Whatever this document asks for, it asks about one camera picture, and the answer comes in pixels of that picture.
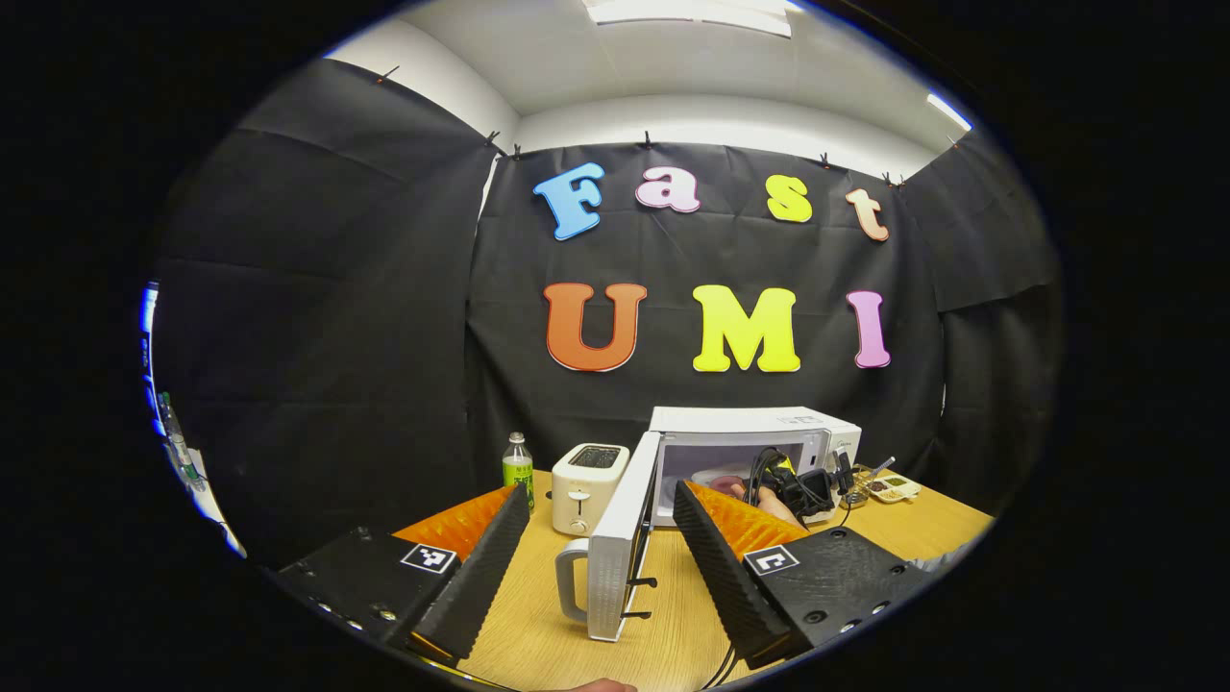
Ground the white divided dish of beans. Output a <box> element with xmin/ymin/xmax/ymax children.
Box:
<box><xmin>865</xmin><ymin>472</ymin><xmax>923</xmax><ymax>506</ymax></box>

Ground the black backdrop cloth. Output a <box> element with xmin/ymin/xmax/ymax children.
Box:
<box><xmin>144</xmin><ymin>58</ymin><xmax>1066</xmax><ymax>568</ymax></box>

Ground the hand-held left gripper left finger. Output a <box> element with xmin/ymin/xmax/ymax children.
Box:
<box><xmin>274</xmin><ymin>481</ymin><xmax>532</xmax><ymax>664</ymax></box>

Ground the clear bottle with green label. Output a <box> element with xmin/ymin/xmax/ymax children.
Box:
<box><xmin>502</xmin><ymin>432</ymin><xmax>536</xmax><ymax>516</ymax></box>

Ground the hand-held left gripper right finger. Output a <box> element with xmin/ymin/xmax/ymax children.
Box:
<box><xmin>671</xmin><ymin>480</ymin><xmax>954</xmax><ymax>672</ymax></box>

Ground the black cable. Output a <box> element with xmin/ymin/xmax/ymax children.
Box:
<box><xmin>701</xmin><ymin>642</ymin><xmax>742</xmax><ymax>692</ymax></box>

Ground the white microwave oven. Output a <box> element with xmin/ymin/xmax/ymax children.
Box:
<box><xmin>554</xmin><ymin>405</ymin><xmax>864</xmax><ymax>644</ymax></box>

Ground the ceiling light panel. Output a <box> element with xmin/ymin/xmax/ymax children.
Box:
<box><xmin>926</xmin><ymin>90</ymin><xmax>974</xmax><ymax>134</ymax></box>
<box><xmin>583</xmin><ymin>0</ymin><xmax>795</xmax><ymax>38</ymax></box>

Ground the white toaster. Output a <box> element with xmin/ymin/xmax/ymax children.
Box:
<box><xmin>550</xmin><ymin>442</ymin><xmax>631</xmax><ymax>537</ymax></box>

